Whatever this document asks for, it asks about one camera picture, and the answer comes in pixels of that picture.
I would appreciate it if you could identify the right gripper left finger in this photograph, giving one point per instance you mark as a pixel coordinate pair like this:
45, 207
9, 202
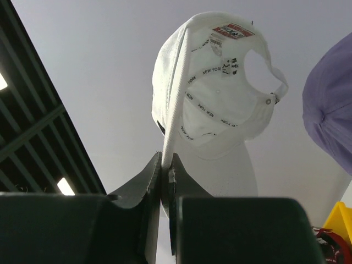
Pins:
121, 227

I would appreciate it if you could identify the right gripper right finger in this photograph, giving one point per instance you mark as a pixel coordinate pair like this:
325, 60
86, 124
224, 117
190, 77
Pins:
207, 229

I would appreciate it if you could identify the white baseball cap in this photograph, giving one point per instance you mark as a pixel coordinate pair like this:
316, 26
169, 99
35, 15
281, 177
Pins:
207, 109

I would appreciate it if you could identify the purple baseball cap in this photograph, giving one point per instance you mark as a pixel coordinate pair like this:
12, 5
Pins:
326, 103

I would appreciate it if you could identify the red baseball cap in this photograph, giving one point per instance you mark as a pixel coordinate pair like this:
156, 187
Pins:
334, 247

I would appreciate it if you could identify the yellow plastic bin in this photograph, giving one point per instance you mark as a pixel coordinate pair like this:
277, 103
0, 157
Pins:
339, 221

